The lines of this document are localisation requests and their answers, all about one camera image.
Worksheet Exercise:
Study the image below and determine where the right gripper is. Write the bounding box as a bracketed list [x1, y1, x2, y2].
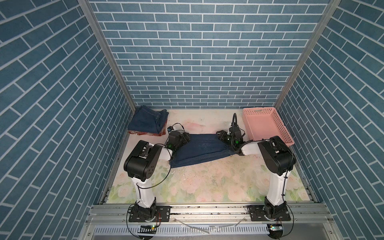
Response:
[217, 130, 236, 148]

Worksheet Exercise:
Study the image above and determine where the red plaid skirt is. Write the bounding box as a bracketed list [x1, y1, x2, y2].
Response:
[128, 127, 166, 137]

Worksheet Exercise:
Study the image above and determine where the dark navy denim skirt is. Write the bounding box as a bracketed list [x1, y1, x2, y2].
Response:
[170, 134, 236, 168]

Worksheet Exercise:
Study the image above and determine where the pink plastic basket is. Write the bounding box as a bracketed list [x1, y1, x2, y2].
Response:
[242, 107, 295, 147]

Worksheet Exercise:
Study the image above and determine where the blue denim skirt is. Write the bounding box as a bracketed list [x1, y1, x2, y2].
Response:
[128, 106, 169, 134]

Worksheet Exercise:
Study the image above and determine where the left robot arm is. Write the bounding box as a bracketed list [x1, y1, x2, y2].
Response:
[124, 130, 191, 220]

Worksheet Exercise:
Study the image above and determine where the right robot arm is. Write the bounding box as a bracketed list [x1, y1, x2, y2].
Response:
[216, 131, 297, 221]

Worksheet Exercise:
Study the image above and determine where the left green circuit board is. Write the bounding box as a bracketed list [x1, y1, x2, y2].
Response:
[138, 225, 158, 236]

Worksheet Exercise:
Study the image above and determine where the green circuit board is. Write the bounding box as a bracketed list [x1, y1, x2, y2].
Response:
[138, 225, 158, 236]
[267, 224, 284, 240]

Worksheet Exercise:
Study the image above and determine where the right green circuit board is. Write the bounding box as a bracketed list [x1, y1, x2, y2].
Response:
[267, 224, 284, 240]

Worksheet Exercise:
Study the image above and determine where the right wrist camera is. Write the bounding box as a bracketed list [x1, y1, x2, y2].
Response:
[229, 125, 243, 139]

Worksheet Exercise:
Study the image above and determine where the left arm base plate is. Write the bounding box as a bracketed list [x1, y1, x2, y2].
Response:
[128, 205, 171, 223]

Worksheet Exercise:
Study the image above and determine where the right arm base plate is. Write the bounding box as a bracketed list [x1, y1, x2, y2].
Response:
[246, 204, 291, 222]

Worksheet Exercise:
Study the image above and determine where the aluminium mounting rail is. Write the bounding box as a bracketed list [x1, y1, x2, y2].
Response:
[86, 202, 334, 225]

